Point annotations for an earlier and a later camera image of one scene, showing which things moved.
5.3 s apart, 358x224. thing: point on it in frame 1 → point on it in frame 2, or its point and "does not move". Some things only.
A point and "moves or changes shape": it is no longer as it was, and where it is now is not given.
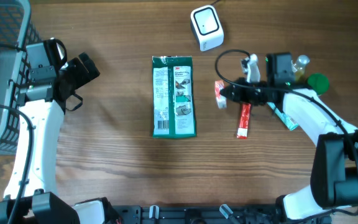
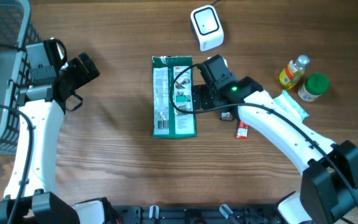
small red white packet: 220,99 moves or changes shape
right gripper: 238,94 → 204,91
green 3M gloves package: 173,97 does not move
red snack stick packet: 245,112 does not move
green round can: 319,82 does not move
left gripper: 74,73 does not move
